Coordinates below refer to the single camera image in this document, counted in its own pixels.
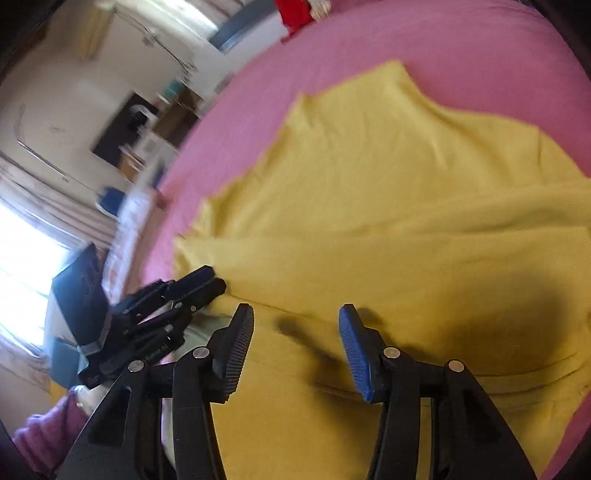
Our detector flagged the wooden desk with drawers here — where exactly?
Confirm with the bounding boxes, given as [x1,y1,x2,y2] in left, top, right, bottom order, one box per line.
[119,86,204,183]

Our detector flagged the grey bed headboard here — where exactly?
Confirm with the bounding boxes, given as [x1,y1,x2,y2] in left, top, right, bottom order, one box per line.
[208,0,277,53]

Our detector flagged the blue white chair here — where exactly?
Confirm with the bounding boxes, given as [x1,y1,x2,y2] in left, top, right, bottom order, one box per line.
[95,187,126,218]

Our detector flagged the folded light pink blanket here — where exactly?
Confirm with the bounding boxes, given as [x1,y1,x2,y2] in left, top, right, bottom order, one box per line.
[102,187,163,305]

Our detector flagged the black flat monitor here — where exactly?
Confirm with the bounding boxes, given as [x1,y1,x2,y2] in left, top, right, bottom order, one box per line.
[91,93,159,168]

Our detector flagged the red cloth at headboard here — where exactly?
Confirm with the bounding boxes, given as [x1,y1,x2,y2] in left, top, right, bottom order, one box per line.
[274,0,332,33]

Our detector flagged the purple sleeved left forearm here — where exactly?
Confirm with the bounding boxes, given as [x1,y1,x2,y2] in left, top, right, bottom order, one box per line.
[12,389,89,476]

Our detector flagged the pink bed blanket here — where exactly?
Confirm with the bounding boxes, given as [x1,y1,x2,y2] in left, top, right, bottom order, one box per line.
[138,0,591,480]

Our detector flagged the mustard yellow sweater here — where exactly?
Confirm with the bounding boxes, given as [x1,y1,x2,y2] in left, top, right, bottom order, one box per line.
[175,62,590,479]

